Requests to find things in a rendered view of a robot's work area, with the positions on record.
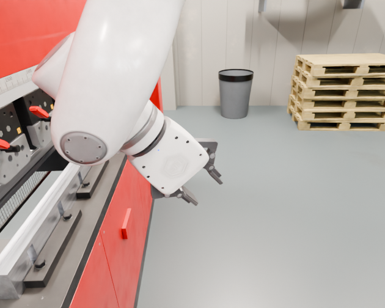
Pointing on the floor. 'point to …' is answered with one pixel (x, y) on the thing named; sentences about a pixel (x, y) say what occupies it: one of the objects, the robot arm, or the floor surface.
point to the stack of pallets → (344, 91)
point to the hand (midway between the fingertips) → (201, 185)
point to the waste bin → (234, 92)
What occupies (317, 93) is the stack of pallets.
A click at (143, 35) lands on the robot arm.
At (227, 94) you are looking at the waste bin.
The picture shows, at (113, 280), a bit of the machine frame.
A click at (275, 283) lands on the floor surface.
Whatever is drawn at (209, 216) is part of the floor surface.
